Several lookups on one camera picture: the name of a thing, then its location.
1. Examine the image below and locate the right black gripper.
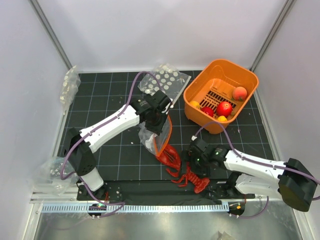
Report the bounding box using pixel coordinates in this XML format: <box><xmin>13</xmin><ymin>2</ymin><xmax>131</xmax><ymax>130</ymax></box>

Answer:
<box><xmin>179</xmin><ymin>151</ymin><xmax>211</xmax><ymax>180</ymax></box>

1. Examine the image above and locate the orange zip top bag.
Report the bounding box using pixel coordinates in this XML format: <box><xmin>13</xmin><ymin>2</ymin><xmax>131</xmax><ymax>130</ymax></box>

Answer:
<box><xmin>138</xmin><ymin>116</ymin><xmax>173</xmax><ymax>157</ymax></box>

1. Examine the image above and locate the red toy lobster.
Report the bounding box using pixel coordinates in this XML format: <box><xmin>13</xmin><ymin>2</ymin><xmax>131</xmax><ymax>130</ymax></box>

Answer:
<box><xmin>156</xmin><ymin>144</ymin><xmax>210</xmax><ymax>194</ymax></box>

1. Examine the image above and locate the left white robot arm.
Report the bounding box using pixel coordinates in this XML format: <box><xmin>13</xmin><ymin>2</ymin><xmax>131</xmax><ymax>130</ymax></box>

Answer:
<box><xmin>63</xmin><ymin>90</ymin><xmax>174</xmax><ymax>200</ymax></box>

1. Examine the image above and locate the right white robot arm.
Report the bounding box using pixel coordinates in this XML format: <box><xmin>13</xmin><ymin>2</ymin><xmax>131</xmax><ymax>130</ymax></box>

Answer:
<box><xmin>187</xmin><ymin>136</ymin><xmax>319</xmax><ymax>212</ymax></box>

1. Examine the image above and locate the white dotted zip bag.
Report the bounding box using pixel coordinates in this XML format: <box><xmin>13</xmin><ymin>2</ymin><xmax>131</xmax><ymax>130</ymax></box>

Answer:
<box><xmin>138</xmin><ymin>63</ymin><xmax>191</xmax><ymax>106</ymax></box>

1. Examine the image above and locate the blue zip clear bag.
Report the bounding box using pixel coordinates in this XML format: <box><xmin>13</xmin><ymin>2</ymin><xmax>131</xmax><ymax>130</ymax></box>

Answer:
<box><xmin>29</xmin><ymin>156</ymin><xmax>79</xmax><ymax>196</ymax></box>

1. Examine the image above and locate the yellow toy fruit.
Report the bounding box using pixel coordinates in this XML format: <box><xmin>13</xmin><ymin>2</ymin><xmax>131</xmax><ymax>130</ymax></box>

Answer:
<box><xmin>217</xmin><ymin>115</ymin><xmax>228</xmax><ymax>122</ymax></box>
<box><xmin>189</xmin><ymin>100</ymin><xmax>201</xmax><ymax>109</ymax></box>

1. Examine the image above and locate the small red toy fruit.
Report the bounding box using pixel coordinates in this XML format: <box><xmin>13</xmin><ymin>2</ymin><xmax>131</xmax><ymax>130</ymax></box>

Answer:
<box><xmin>201</xmin><ymin>106</ymin><xmax>215</xmax><ymax>118</ymax></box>

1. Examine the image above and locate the red toy apple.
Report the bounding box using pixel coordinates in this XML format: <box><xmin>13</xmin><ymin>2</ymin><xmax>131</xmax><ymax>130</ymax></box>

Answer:
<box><xmin>216</xmin><ymin>101</ymin><xmax>233</xmax><ymax>118</ymax></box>

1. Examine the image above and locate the orange plastic basket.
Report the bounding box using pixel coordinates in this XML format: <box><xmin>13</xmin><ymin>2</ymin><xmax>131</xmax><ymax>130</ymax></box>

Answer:
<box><xmin>183</xmin><ymin>59</ymin><xmax>259</xmax><ymax>135</ymax></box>

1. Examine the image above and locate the toy peach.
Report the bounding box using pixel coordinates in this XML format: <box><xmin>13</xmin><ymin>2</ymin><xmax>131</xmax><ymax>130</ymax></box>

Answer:
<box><xmin>232</xmin><ymin>86</ymin><xmax>248</xmax><ymax>102</ymax></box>

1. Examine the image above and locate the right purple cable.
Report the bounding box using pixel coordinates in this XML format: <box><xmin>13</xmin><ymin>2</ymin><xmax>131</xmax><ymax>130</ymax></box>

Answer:
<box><xmin>191</xmin><ymin>121</ymin><xmax>320</xmax><ymax>220</ymax></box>

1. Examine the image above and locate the clear bag at wall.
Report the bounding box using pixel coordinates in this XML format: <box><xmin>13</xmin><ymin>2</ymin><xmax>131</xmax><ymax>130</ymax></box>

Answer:
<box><xmin>59</xmin><ymin>65</ymin><xmax>81</xmax><ymax>113</ymax></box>

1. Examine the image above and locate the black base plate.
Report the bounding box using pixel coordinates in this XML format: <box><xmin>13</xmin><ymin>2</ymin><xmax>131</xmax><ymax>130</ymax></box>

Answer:
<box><xmin>92</xmin><ymin>180</ymin><xmax>255</xmax><ymax>206</ymax></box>

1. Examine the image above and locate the slotted cable duct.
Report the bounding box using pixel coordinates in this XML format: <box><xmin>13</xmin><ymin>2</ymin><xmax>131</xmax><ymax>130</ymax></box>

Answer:
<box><xmin>41</xmin><ymin>202</ymin><xmax>229</xmax><ymax>214</ymax></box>

